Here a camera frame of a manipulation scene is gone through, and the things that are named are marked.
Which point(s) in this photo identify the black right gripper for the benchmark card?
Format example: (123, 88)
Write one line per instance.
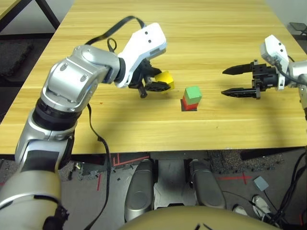
(266, 76)

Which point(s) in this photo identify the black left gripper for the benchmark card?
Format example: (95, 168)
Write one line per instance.
(141, 74)

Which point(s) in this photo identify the yellow block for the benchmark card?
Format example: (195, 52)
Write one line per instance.
(164, 76)

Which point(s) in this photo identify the green block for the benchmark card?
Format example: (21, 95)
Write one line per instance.
(193, 93)

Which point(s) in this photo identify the red block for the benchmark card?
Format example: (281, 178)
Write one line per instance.
(189, 106)

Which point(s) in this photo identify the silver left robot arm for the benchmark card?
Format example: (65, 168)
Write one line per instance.
(72, 72)

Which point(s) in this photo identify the black square table marker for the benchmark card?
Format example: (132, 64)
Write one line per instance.
(188, 110)

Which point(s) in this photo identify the dark foam floor mat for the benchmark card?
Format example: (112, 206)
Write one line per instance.
(302, 44)
(12, 57)

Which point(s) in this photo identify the black stand tray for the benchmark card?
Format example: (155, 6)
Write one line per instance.
(298, 26)

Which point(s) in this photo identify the small grey box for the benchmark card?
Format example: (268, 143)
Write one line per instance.
(261, 183)

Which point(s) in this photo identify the silver right robot leg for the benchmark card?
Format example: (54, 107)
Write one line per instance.
(208, 189)

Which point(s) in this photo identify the silver robot leg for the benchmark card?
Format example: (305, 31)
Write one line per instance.
(139, 191)
(208, 189)

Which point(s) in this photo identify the silver left robot leg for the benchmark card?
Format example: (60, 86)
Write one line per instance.
(139, 191)

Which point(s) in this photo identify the white sneaker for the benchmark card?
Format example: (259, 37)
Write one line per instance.
(241, 210)
(261, 203)

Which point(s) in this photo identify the khaki robot torso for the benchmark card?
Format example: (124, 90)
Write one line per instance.
(192, 219)

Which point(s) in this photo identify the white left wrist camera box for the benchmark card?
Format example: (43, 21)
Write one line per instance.
(146, 40)

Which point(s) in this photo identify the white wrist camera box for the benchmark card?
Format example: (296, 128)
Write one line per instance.
(146, 40)
(273, 48)

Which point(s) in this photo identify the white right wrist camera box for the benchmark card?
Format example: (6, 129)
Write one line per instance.
(273, 48)

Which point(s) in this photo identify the wooden table black frame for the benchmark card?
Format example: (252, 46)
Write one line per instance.
(4, 7)

